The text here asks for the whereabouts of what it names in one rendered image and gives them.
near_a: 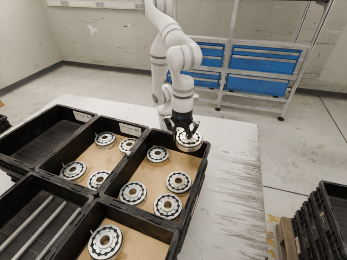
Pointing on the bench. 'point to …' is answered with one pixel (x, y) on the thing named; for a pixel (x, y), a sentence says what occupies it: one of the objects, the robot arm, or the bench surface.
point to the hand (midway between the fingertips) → (180, 136)
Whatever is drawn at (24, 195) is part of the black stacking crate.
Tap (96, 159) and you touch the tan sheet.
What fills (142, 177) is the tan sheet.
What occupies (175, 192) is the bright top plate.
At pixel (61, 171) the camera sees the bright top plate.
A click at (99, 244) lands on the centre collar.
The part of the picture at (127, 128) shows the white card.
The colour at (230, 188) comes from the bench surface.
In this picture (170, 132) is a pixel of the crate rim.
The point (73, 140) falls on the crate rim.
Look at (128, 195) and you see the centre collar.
